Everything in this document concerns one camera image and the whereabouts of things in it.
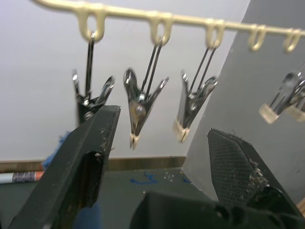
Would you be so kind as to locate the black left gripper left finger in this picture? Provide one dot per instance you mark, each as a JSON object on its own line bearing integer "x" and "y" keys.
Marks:
{"x": 78, "y": 162}

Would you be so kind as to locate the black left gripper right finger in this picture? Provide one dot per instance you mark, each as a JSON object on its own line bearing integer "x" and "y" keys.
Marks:
{"x": 231, "y": 167}

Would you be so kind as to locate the blue sock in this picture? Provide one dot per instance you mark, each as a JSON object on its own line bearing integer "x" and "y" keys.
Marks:
{"x": 51, "y": 162}

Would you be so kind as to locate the silver metal hanger clip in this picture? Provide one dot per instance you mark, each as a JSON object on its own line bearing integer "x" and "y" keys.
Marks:
{"x": 138, "y": 112}
{"x": 286, "y": 88}
{"x": 188, "y": 109}
{"x": 104, "y": 91}

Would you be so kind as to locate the cream plastic clip hanger bar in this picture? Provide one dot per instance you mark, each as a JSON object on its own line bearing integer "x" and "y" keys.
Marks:
{"x": 190, "y": 21}

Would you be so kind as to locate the white and orange pole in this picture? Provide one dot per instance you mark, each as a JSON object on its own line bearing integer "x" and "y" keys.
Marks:
{"x": 23, "y": 177}

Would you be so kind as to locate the wooden baseboard strip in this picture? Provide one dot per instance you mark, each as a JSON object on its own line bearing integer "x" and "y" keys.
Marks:
{"x": 143, "y": 163}

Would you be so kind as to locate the grey partition panel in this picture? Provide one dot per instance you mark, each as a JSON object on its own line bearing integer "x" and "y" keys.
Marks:
{"x": 238, "y": 71}

